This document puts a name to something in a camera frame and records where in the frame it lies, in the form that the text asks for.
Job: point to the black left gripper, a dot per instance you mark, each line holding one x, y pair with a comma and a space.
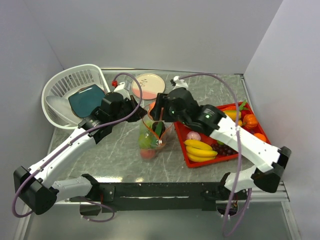
140, 114

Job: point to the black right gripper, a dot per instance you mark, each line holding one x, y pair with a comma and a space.
161, 101

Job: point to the green cabbage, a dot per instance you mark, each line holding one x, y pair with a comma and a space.
149, 124

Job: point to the dark green chili pepper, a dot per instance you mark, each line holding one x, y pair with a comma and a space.
158, 128

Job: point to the clear zip top bag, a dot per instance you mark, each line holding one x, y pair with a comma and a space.
157, 142

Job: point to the green apple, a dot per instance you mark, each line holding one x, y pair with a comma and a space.
145, 141

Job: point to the pink peach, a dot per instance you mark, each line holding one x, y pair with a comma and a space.
148, 154

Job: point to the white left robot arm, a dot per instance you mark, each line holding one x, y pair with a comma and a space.
38, 187

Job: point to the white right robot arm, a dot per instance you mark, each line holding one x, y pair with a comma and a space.
269, 162

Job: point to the cream and pink round plate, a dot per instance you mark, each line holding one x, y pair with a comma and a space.
151, 84

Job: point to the teal square plate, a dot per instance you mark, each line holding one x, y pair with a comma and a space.
86, 100

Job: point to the purple onion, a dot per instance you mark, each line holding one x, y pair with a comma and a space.
192, 135

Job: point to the white bowl in basket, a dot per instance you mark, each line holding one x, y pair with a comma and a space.
61, 107

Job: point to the red plastic tray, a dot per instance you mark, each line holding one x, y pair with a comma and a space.
182, 132

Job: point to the yellow banana bunch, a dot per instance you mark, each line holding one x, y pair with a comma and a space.
198, 151

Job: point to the white plastic laundry basket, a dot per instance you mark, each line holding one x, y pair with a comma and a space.
68, 82

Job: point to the dark purple grape bunch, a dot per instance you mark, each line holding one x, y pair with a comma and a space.
223, 149

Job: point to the orange carrot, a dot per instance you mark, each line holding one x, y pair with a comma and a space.
229, 108

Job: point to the orange mini pumpkin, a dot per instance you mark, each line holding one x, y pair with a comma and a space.
250, 121

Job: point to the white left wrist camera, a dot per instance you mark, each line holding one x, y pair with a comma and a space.
123, 88

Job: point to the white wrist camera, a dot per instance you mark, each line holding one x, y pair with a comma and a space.
177, 83
123, 88

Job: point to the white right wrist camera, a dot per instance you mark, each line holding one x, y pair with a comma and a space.
177, 83

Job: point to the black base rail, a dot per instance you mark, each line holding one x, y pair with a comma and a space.
151, 196

